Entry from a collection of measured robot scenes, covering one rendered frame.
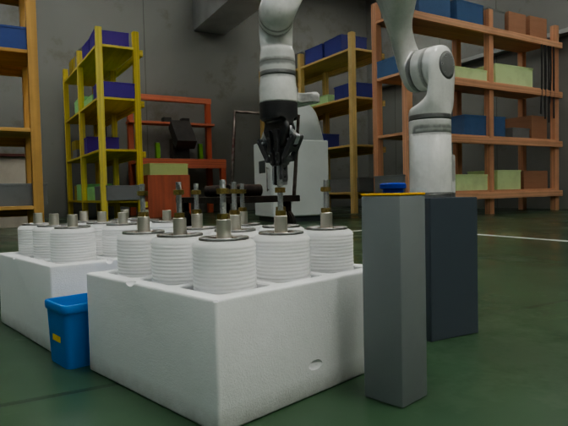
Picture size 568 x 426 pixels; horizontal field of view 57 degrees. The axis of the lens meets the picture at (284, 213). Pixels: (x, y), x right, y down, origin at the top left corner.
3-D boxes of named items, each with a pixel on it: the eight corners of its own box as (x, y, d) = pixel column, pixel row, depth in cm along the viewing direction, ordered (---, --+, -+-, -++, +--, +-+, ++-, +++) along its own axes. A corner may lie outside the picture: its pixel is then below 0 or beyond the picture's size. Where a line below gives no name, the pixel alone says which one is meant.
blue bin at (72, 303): (177, 330, 124) (175, 279, 124) (203, 338, 116) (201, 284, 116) (44, 359, 104) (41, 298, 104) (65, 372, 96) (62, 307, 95)
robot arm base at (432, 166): (431, 197, 124) (430, 124, 123) (461, 197, 116) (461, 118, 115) (401, 198, 120) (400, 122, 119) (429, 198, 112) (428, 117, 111)
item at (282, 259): (318, 335, 91) (315, 231, 91) (303, 351, 82) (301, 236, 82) (265, 331, 94) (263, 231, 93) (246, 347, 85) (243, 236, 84)
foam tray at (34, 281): (139, 298, 162) (138, 241, 162) (212, 319, 133) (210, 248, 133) (1, 322, 136) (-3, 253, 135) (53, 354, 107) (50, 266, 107)
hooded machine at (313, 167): (305, 218, 635) (303, 110, 630) (332, 220, 579) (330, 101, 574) (249, 221, 603) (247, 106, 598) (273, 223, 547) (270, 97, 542)
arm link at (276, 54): (259, 82, 108) (260, 73, 99) (257, 7, 107) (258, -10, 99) (293, 82, 109) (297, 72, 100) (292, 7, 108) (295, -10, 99)
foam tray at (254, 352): (249, 328, 124) (247, 252, 124) (388, 363, 97) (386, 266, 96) (89, 369, 97) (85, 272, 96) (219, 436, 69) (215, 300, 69)
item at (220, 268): (209, 346, 86) (205, 236, 85) (265, 349, 84) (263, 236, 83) (184, 366, 76) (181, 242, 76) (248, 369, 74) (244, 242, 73)
